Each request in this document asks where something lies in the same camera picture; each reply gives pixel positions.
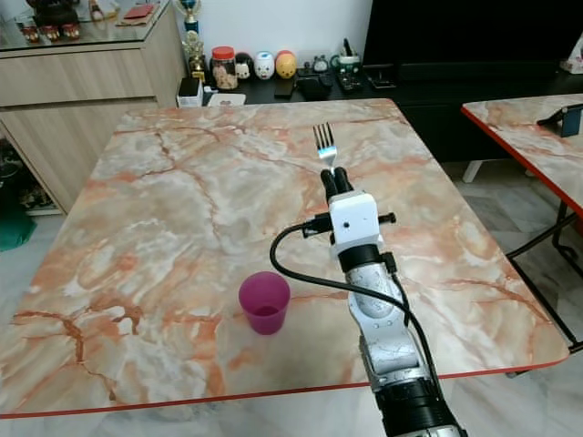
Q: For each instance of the silver metal fork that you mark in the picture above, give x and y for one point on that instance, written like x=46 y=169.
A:
x=324 y=146

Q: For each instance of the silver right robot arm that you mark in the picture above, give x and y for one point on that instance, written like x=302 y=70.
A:
x=387 y=337

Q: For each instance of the black pouch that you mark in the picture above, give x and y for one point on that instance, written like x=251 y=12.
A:
x=314 y=86

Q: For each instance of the small grey animal figurine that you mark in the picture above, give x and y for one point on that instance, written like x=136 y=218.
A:
x=320 y=66

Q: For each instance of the purple plastic cup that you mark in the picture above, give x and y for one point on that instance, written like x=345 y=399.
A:
x=264 y=305

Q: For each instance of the green and white mug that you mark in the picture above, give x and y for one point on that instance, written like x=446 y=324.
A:
x=347 y=60

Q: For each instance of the yellow egg doll figurine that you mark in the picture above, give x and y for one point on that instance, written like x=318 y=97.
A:
x=286 y=65

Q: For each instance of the white egg doll figurine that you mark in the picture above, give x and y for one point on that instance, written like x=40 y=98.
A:
x=264 y=66

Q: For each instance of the black and white doll figurine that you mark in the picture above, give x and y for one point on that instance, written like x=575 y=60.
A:
x=243 y=67

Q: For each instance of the clear jar with red lid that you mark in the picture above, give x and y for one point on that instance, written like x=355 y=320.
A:
x=224 y=70

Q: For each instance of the marble pattern folding table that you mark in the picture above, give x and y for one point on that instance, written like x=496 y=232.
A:
x=524 y=137
x=146 y=228

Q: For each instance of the black television screen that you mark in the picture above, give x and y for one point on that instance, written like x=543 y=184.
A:
x=465 y=29

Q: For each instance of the gold trophy with blue globe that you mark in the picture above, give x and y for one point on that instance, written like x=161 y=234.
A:
x=191 y=41

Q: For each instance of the green bag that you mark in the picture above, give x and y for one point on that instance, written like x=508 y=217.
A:
x=16 y=228

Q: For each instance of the red rectangular tray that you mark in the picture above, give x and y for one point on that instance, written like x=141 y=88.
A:
x=141 y=13

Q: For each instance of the small white pink packet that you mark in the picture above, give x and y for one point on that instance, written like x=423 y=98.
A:
x=574 y=56

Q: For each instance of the light wooden sideboard cabinet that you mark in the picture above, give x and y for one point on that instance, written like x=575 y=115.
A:
x=82 y=96

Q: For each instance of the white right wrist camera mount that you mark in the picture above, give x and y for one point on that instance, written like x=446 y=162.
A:
x=358 y=218

